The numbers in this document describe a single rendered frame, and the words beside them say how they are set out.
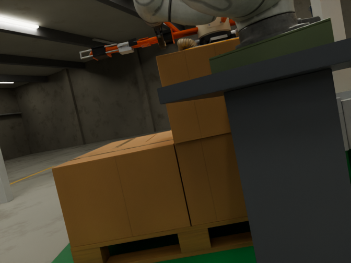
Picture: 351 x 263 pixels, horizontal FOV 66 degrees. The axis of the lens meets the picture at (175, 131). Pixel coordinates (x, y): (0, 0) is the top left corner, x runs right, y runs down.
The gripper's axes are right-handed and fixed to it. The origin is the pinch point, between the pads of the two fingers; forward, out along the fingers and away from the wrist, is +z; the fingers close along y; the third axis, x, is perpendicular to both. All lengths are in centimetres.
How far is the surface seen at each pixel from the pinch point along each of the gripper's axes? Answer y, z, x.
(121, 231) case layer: 90, -6, -37
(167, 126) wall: 90, 1044, -106
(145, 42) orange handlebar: 0.8, 10.8, -9.1
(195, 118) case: 43.5, -8.3, 8.0
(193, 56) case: 16.6, -8.3, 12.6
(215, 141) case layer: 56, -7, 15
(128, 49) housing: 2.4, 10.4, -18.2
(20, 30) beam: -267, 602, -402
